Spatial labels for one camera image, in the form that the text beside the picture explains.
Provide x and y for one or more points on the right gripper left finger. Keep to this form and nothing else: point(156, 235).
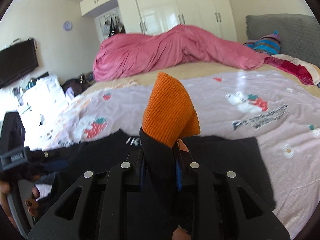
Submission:
point(141, 173)

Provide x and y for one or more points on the hanging clothes in closet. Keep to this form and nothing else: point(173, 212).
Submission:
point(111, 25)

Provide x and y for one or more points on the pink duvet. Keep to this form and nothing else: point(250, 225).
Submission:
point(125, 55)

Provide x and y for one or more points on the red patterned pillow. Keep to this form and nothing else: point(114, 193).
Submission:
point(307, 73)

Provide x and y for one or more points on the white glossy wardrobe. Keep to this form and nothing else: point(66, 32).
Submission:
point(158, 16)

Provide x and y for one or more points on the white cluttered dresser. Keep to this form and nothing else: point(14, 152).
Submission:
point(38, 106)

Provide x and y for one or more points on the black sweater with orange cuffs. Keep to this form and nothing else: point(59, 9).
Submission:
point(232, 199)

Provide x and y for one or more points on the strawberry print bed sheet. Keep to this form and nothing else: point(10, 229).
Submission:
point(279, 113)

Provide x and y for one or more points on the grey padded headboard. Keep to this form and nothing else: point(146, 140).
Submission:
point(299, 33)

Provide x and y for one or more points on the black wall television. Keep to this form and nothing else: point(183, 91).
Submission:
point(17, 60)

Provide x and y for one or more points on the purple wall clock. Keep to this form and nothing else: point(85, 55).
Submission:
point(67, 26)

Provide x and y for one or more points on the striped colourful garment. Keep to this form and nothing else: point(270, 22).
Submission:
point(269, 44)

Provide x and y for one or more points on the dark clothes pile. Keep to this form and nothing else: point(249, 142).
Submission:
point(76, 86)

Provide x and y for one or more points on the person's left hand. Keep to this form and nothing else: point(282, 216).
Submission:
point(31, 203)

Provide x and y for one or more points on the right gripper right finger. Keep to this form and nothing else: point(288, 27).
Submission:
point(184, 175)

